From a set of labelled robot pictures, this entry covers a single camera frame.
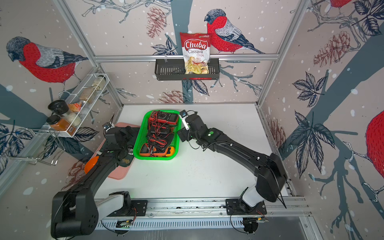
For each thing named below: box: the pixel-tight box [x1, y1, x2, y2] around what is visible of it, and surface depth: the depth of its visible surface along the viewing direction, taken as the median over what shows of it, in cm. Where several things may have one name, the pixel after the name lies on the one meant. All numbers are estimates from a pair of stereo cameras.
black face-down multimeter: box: [147, 133, 174, 149], surface depth 87 cm
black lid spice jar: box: [47, 99, 69, 115], surface depth 63 cm
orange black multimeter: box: [139, 143, 169, 157], surface depth 87 cm
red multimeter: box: [148, 111, 179, 125], surface depth 100 cm
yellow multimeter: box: [165, 146, 175, 157], surface depth 90 cm
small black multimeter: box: [148, 124, 174, 136], surface depth 92 cm
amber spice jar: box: [46, 114, 77, 136], surface depth 62 cm
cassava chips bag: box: [179, 32, 212, 75], surface depth 85 cm
